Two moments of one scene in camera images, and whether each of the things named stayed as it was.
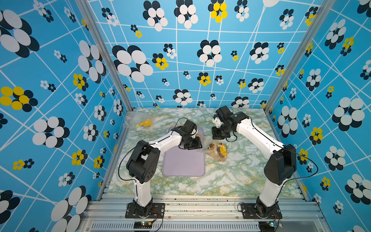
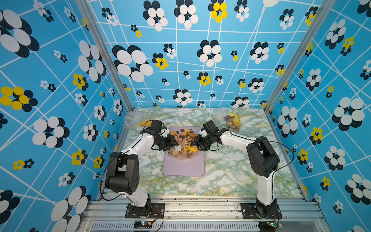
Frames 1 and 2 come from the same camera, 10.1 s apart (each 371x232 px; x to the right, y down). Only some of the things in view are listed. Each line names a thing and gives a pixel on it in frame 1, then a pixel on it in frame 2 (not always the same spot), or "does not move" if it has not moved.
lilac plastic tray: [178, 162] does not move
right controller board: [266, 225] does not move
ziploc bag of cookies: [215, 149] to [184, 151]
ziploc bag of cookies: [139, 119] does not move
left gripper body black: [192, 142] to [165, 143]
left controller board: [142, 224] does not move
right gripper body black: [220, 133] to [203, 143]
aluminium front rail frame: [203, 213] does not move
